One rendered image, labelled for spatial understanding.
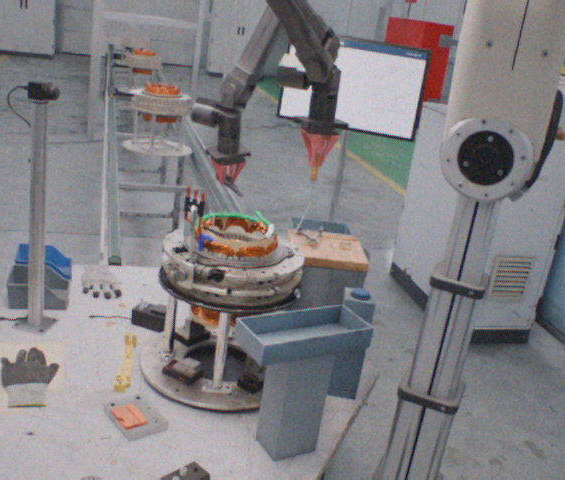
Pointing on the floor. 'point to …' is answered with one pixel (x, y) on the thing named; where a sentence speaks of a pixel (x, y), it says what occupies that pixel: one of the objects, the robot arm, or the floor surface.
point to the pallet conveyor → (111, 244)
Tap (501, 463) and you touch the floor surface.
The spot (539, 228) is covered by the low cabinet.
